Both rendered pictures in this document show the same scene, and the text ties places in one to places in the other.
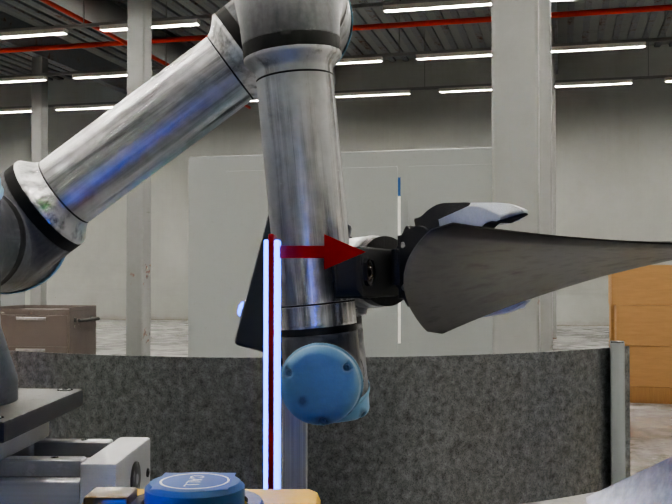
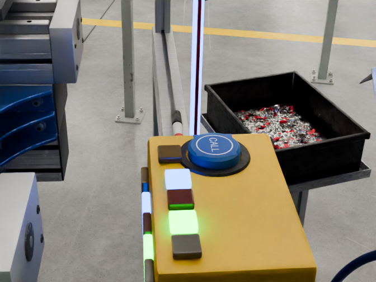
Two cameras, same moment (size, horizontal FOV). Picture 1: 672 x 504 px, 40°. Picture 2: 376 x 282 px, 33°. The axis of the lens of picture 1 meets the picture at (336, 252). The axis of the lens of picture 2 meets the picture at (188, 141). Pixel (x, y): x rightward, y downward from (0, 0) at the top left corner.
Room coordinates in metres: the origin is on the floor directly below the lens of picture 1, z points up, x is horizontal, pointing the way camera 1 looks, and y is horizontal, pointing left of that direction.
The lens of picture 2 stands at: (-0.03, 0.12, 1.34)
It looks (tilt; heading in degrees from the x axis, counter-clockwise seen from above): 32 degrees down; 354
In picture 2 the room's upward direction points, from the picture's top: 1 degrees clockwise
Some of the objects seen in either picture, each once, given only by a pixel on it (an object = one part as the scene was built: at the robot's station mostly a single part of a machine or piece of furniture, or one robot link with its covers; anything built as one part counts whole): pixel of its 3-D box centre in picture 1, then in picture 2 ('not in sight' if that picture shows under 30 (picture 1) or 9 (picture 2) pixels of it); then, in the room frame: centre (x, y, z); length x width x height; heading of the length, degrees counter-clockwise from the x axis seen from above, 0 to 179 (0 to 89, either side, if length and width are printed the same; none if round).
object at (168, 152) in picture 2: (110, 498); (169, 154); (0.37, 0.09, 1.08); 0.02 x 0.02 x 0.01; 0
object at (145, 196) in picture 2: not in sight; (146, 216); (0.34, 0.11, 1.04); 0.02 x 0.01 x 0.03; 0
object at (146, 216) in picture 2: not in sight; (147, 237); (0.32, 0.11, 1.04); 0.02 x 0.01 x 0.03; 0
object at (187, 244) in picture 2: not in sight; (186, 246); (0.27, 0.09, 1.08); 0.02 x 0.02 x 0.01; 0
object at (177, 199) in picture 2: not in sight; (180, 199); (0.32, 0.09, 1.08); 0.02 x 0.02 x 0.01; 0
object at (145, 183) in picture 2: not in sight; (145, 189); (0.37, 0.11, 1.04); 0.02 x 0.01 x 0.03; 0
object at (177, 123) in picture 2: not in sight; (178, 138); (0.73, 0.05, 0.87); 0.14 x 0.01 x 0.01; 179
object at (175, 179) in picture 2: not in sight; (178, 178); (0.34, 0.09, 1.08); 0.02 x 0.02 x 0.01; 0
